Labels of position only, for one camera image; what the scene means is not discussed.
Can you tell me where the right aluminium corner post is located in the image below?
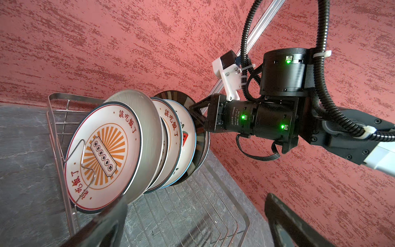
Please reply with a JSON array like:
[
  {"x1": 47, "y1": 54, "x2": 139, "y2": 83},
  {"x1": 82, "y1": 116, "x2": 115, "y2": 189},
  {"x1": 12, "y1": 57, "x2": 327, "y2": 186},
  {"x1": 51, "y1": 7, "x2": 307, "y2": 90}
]
[{"x1": 201, "y1": 0, "x2": 286, "y2": 115}]

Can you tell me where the dark rim striped plate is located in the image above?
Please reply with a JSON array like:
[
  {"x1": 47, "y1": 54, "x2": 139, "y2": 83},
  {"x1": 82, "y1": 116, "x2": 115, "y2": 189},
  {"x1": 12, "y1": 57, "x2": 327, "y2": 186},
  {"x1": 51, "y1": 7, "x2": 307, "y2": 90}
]
[{"x1": 155, "y1": 90, "x2": 210, "y2": 185}]

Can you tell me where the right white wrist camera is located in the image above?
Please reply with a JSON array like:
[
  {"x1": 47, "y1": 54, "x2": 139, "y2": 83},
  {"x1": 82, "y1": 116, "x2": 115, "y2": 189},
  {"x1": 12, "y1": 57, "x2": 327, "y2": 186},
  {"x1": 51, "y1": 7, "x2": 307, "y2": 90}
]
[{"x1": 212, "y1": 50, "x2": 242, "y2": 101}]

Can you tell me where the watermelon plate blue rim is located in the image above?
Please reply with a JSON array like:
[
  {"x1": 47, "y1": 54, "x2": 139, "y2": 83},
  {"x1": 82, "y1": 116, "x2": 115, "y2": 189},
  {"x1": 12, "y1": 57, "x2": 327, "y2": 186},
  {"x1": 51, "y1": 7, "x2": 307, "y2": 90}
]
[{"x1": 164, "y1": 99, "x2": 196, "y2": 188}]

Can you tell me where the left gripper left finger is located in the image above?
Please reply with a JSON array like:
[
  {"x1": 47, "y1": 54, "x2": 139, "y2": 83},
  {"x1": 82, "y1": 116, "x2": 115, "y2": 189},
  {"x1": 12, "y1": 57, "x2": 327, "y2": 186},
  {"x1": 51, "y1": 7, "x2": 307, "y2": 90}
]
[{"x1": 62, "y1": 197, "x2": 128, "y2": 247}]

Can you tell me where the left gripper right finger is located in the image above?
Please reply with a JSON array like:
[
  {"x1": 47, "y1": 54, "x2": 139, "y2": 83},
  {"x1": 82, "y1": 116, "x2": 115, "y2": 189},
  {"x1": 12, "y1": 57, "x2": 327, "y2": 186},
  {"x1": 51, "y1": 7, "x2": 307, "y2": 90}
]
[{"x1": 264, "y1": 193, "x2": 334, "y2": 247}]

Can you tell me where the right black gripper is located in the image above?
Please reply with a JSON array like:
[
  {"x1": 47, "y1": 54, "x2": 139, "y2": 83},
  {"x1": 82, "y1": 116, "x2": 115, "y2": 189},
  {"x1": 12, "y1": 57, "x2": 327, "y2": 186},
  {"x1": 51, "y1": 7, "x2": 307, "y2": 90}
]
[{"x1": 189, "y1": 94, "x2": 227, "y2": 133}]

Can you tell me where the steel wire dish rack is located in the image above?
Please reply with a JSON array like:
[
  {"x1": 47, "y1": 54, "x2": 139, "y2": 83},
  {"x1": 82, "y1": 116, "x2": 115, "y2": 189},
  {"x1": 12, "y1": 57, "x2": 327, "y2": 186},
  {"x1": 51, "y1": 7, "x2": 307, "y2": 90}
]
[{"x1": 46, "y1": 93, "x2": 251, "y2": 247}]

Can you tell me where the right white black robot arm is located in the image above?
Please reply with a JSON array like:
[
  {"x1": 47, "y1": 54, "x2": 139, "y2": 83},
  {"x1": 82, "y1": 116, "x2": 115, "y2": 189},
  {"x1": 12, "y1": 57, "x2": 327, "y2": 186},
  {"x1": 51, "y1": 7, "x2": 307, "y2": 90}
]
[{"x1": 189, "y1": 48, "x2": 395, "y2": 176}]

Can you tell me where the orange sunburst white plate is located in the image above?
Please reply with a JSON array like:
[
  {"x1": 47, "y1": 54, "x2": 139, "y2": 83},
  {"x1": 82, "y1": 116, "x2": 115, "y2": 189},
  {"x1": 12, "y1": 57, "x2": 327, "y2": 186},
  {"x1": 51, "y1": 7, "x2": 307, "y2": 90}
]
[{"x1": 64, "y1": 101, "x2": 143, "y2": 214}]

